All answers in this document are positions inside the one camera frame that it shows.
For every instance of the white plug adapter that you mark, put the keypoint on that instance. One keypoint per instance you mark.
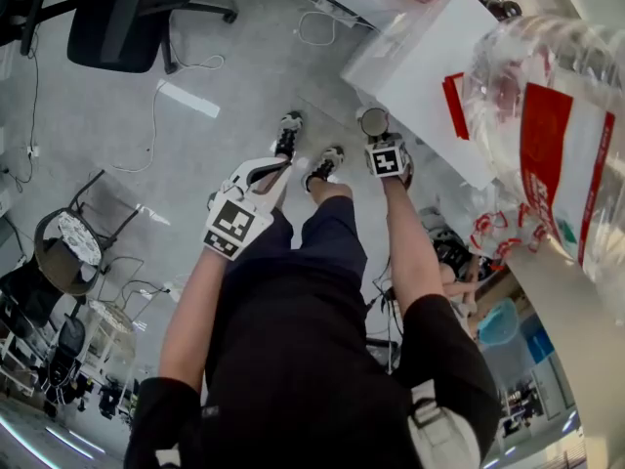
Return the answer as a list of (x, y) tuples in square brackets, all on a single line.
[(33, 152)]

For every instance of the red paper label strip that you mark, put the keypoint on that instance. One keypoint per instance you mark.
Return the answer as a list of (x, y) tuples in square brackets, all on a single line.
[(454, 110)]

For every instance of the person's dark shorts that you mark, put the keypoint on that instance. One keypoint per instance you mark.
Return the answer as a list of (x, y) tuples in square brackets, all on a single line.
[(332, 242)]

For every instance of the bag of clear empty bottles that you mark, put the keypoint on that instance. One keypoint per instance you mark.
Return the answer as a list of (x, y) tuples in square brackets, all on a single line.
[(493, 232)]

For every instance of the person's left shoe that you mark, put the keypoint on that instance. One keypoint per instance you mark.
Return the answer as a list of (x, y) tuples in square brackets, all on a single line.
[(288, 132)]

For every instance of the person's right shoe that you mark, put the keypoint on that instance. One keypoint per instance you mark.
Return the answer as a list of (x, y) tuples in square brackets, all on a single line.
[(324, 164)]

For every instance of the person's shoe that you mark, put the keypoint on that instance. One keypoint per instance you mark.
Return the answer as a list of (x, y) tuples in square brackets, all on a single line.
[(288, 132), (324, 164)]

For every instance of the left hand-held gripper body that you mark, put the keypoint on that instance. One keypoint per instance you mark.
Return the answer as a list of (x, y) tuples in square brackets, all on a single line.
[(234, 227)]

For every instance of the clear water bottle red label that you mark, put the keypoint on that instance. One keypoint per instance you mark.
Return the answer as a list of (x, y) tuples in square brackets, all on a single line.
[(561, 140)]

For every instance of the person's right forearm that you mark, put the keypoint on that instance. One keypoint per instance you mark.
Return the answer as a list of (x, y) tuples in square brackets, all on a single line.
[(415, 252)]

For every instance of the white water dispenser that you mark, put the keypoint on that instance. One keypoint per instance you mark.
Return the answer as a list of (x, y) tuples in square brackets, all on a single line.
[(420, 66)]

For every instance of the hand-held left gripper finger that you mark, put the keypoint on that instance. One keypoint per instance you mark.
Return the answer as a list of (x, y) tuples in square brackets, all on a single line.
[(268, 161), (282, 186)]

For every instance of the person's right leg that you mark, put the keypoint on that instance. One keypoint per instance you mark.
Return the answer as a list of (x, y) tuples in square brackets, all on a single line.
[(332, 193)]

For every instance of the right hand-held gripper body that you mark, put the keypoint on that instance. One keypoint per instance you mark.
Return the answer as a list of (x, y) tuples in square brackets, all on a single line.
[(387, 159)]

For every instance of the white cup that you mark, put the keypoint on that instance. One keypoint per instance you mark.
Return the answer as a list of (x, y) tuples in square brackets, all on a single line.
[(373, 121)]

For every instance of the person's left forearm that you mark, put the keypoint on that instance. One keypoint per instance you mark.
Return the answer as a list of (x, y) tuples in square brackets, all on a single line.
[(190, 311)]

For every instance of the white power strip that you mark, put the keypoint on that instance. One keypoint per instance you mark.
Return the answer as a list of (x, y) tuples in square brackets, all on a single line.
[(337, 12)]

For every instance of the person's black shirt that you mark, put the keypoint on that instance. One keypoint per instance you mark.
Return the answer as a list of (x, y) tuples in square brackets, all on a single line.
[(303, 369)]

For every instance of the black office chair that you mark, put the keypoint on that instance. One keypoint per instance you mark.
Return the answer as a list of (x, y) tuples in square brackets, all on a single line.
[(117, 27)]

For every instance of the round chair with patterned cushion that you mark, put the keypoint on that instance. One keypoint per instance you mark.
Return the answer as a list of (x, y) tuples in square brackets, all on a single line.
[(73, 240)]

